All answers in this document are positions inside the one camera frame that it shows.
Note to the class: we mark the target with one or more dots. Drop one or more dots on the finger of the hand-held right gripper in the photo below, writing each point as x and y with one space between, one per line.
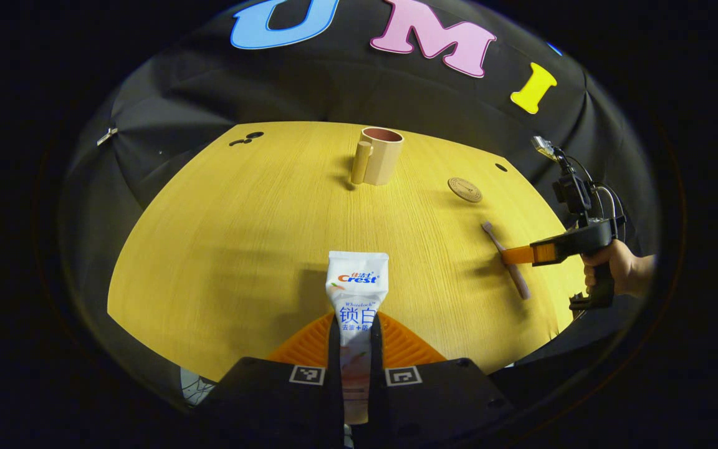
521 254

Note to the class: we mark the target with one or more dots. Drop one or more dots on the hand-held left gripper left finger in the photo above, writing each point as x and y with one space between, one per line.
272 405

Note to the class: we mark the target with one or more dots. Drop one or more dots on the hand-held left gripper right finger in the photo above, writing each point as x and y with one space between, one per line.
434 405

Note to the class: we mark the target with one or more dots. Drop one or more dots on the white toothbrush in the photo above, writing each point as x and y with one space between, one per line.
516 277

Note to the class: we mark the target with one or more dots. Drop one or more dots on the round wooden coaster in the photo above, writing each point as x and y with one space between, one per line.
465 189

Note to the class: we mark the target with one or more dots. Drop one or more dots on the white toothpaste tube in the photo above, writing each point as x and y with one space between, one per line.
356 293

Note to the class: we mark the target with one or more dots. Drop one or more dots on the black backdrop cloth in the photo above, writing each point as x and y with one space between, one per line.
334 87

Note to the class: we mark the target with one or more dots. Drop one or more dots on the small metal clip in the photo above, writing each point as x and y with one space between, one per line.
108 136

